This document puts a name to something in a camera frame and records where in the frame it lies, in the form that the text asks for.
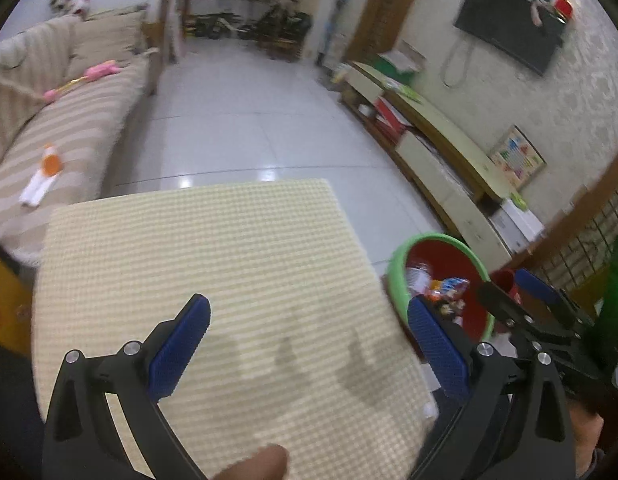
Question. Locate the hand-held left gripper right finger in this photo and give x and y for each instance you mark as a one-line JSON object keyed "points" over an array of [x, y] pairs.
{"points": [[439, 350]]}

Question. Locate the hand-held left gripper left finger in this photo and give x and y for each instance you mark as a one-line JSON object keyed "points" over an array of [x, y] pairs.
{"points": [[181, 345]]}

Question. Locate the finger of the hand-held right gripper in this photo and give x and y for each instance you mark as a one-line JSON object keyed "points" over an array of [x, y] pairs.
{"points": [[536, 287], [504, 307]]}

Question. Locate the orange snack packet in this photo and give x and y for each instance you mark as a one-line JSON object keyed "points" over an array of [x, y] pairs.
{"points": [[449, 287]]}

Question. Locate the clear plastic bottle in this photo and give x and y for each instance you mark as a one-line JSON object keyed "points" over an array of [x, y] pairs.
{"points": [[418, 277]]}

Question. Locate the red bin with green rim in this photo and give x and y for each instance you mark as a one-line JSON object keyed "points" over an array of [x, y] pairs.
{"points": [[439, 255]]}

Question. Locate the person's right hand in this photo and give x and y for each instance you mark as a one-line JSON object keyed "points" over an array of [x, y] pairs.
{"points": [[586, 440]]}

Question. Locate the person's left hand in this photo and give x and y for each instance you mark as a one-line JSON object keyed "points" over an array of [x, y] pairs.
{"points": [[259, 467]]}

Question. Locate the yellow checked tablecloth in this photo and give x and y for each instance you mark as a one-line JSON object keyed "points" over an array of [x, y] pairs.
{"points": [[214, 250]]}

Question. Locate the colourful checkers board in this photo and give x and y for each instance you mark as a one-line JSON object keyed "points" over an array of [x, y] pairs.
{"points": [[516, 157]]}

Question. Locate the long cream television cabinet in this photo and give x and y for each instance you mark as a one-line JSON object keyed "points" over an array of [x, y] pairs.
{"points": [[439, 160]]}

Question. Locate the wooden cabinet with stickers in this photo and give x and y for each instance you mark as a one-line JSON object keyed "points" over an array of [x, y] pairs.
{"points": [[6, 305]]}

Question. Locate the white cloth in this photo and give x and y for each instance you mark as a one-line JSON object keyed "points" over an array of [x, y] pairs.
{"points": [[36, 187]]}

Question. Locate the orange cup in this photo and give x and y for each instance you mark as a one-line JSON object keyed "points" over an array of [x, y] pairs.
{"points": [[52, 162]]}

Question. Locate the beige striped sofa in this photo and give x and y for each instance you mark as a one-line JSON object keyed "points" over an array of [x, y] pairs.
{"points": [[74, 125]]}

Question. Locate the green white box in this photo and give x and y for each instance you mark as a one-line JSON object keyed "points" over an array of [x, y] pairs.
{"points": [[399, 67]]}

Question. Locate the red box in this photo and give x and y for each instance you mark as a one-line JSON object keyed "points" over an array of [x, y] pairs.
{"points": [[564, 7]]}

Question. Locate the pink toy wand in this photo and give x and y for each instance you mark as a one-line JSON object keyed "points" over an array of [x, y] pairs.
{"points": [[101, 70]]}

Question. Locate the beige cushion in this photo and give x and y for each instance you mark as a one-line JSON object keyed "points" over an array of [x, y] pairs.
{"points": [[109, 42]]}

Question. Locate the small white bicycle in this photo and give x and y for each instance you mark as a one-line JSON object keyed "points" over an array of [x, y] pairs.
{"points": [[216, 27]]}

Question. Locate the wall-mounted black television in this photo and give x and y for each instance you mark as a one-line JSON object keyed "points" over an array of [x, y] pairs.
{"points": [[509, 30]]}

